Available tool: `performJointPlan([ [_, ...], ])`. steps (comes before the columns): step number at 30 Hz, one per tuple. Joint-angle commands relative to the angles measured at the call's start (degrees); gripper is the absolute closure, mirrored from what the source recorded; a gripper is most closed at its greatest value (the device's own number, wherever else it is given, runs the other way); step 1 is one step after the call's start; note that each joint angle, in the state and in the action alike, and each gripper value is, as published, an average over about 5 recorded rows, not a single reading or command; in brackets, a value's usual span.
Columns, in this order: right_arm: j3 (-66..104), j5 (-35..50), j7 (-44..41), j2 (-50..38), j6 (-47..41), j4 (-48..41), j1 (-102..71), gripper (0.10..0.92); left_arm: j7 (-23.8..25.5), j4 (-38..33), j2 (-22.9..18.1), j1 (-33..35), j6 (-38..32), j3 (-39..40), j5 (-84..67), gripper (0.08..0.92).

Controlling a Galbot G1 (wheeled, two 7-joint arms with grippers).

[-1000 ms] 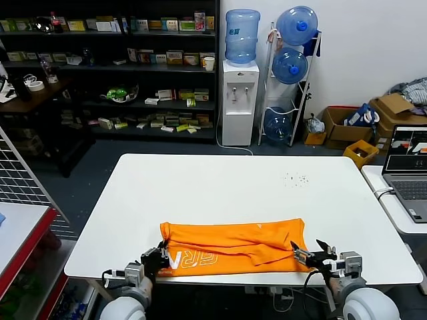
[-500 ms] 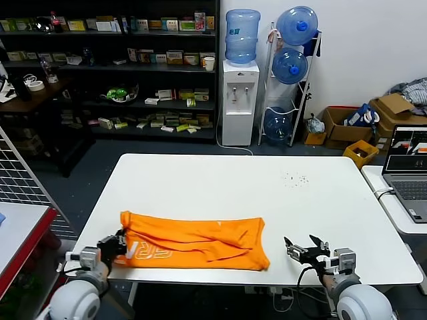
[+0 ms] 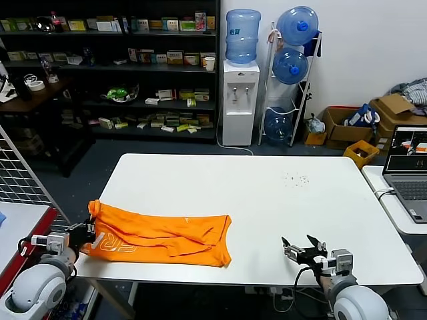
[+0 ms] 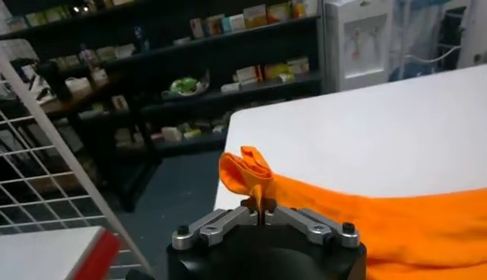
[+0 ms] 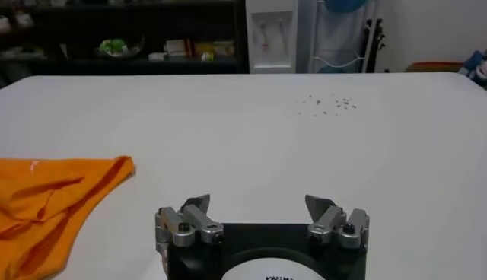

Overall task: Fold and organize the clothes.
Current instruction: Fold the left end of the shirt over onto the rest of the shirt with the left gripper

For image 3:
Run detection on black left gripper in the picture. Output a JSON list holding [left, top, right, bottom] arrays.
[[65, 217, 97, 251]]

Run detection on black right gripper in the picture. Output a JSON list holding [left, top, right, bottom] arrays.
[[282, 235, 331, 277]]

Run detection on orange t-shirt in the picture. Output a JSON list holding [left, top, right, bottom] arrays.
[[81, 199, 233, 267]]

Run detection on pile of grey clothes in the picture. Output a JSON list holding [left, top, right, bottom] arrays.
[[388, 77, 427, 116]]

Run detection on white power strip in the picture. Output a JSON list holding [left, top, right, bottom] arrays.
[[245, 285, 294, 301]]

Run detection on large white table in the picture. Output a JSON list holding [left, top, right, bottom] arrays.
[[64, 153, 424, 314]]

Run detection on red-edged white table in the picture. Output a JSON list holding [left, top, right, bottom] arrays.
[[0, 201, 58, 294]]

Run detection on small white table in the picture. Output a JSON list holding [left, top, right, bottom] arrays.
[[362, 165, 427, 296]]

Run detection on yellow plastic crate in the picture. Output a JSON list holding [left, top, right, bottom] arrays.
[[343, 139, 380, 169]]

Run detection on small cardboard box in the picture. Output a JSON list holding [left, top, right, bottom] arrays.
[[302, 128, 328, 147]]

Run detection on grey laptop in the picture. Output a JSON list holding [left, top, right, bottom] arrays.
[[382, 125, 427, 223]]

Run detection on large open cardboard box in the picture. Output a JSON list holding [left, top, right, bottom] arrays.
[[322, 105, 374, 150]]

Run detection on white metal jug rack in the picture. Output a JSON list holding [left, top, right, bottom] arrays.
[[258, 21, 324, 147]]

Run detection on clear plastic bag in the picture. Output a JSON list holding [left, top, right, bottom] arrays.
[[306, 113, 326, 134]]

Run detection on green items in plastic bag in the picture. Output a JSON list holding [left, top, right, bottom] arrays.
[[101, 83, 140, 104]]

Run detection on dark wooden desk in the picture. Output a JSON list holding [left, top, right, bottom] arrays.
[[0, 77, 96, 177]]

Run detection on blue shopping bag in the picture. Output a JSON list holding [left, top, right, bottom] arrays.
[[345, 103, 381, 127]]

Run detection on black tripod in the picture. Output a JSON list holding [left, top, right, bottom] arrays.
[[298, 79, 314, 116]]

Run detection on white water dispenser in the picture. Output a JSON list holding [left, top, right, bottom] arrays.
[[222, 59, 260, 147]]

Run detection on black flask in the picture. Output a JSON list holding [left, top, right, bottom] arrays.
[[15, 75, 33, 101]]

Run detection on clear plastic bottle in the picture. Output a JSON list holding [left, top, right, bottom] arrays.
[[40, 55, 59, 84]]

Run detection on tall brown cardboard box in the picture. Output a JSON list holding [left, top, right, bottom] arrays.
[[369, 93, 427, 151]]

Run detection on black shelving unit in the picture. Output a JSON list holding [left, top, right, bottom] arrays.
[[0, 0, 221, 145]]

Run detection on yellow orange medicine box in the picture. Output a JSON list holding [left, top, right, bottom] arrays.
[[166, 49, 185, 65]]

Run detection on cola bottle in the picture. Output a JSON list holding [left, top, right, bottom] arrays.
[[49, 11, 64, 34]]

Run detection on shiny silver bowl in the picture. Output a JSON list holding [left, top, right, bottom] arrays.
[[35, 15, 54, 33]]

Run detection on blue labelled water jug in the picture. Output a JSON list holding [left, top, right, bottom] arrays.
[[225, 9, 262, 65]]

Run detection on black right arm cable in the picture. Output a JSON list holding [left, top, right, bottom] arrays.
[[292, 266, 316, 320]]

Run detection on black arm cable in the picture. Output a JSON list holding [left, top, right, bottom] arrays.
[[292, 266, 316, 320], [18, 237, 34, 257]]

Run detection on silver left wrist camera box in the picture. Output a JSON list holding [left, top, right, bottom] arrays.
[[31, 232, 71, 256]]

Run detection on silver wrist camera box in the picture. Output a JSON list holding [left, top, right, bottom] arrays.
[[31, 232, 71, 256], [330, 249, 354, 276]]

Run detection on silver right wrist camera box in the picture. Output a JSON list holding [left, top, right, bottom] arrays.
[[330, 249, 354, 276]]

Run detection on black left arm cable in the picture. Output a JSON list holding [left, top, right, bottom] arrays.
[[18, 237, 34, 257]]

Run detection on white wire grid panel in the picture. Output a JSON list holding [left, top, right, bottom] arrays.
[[0, 125, 71, 224]]

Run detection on white dispenser power cord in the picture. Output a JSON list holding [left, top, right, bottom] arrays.
[[216, 109, 254, 156]]

